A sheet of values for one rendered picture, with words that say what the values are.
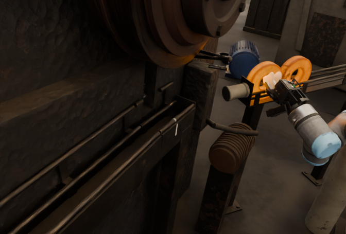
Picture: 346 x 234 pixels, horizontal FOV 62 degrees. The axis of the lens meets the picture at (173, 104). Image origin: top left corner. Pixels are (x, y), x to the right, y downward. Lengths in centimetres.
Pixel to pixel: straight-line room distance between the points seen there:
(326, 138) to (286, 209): 77
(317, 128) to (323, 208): 62
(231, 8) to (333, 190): 102
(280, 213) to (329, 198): 28
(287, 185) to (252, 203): 29
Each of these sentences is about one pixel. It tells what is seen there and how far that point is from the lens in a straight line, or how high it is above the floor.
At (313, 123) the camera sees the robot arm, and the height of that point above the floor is 69.
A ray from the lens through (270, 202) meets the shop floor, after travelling 171.
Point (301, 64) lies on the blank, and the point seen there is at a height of 78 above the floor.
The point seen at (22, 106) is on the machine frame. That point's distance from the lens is 57.
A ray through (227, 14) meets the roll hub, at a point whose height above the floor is 102.
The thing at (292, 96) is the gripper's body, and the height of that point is 73.
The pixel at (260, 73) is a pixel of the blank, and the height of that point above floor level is 75.
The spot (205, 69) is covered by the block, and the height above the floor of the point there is 80.
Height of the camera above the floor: 115
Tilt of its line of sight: 29 degrees down
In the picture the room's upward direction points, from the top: 8 degrees clockwise
